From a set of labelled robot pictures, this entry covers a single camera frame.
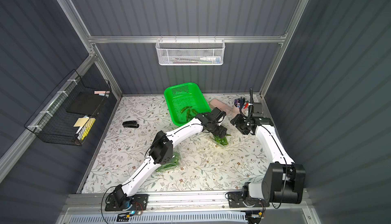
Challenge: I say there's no clear pepper container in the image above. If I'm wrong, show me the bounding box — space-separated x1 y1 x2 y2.
209 134 235 148
155 151 181 173

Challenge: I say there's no green plastic basket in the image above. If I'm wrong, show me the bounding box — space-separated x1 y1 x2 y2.
164 82 211 126

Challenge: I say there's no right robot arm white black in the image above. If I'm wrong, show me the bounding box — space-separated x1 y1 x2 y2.
231 102 306 206

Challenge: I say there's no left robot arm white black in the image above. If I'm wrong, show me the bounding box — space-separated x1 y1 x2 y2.
104 108 227 211

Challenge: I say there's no pink pen cup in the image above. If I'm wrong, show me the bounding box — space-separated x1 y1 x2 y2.
234 97 249 110

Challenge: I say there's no pink pencil case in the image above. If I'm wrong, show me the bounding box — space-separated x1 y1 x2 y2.
209 99 240 118

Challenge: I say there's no black stapler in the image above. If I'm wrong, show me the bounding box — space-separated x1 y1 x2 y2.
122 121 139 128

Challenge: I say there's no pink eraser in basket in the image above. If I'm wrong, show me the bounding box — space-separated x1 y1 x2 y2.
94 91 110 96

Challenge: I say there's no black notebook in basket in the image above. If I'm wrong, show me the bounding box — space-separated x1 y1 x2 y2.
66 92 106 116

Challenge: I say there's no yellow marker in basket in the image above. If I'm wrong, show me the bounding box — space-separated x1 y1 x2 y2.
77 118 96 141

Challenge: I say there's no yellow sticky note pad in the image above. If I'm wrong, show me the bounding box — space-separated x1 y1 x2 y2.
73 117 90 127

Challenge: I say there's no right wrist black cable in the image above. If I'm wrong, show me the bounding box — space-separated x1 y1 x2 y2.
239 88 256 124

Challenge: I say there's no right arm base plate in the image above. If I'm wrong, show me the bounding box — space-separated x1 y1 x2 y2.
225 191 270 208

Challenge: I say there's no white wire mesh basket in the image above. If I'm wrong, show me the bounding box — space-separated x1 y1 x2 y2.
155 40 226 66

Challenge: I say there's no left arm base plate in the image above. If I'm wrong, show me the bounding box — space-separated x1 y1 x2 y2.
103 194 149 212

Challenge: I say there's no black wire wall basket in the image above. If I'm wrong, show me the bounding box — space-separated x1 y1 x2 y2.
24 71 112 146

